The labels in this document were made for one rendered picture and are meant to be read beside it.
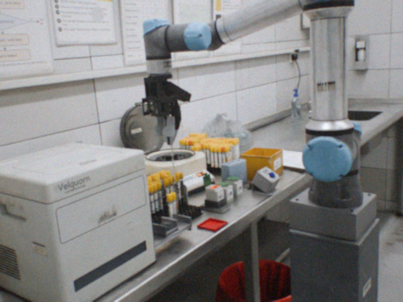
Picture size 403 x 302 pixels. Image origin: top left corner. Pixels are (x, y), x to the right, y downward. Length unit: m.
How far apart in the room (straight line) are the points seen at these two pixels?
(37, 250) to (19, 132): 0.69
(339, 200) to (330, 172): 0.17
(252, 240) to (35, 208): 0.82
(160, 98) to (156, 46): 0.14
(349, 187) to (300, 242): 0.21
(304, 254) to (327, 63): 0.55
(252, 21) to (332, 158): 0.45
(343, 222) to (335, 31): 0.50
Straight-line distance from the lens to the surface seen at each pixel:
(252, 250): 1.57
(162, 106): 1.27
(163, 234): 1.21
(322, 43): 1.09
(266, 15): 1.27
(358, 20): 3.69
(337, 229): 1.27
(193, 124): 2.27
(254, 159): 1.74
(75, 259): 0.98
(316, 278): 1.34
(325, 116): 1.10
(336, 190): 1.26
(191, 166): 1.68
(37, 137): 1.65
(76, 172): 0.95
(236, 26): 1.29
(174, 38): 1.23
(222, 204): 1.46
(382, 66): 3.65
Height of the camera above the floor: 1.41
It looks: 14 degrees down
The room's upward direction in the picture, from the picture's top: 4 degrees counter-clockwise
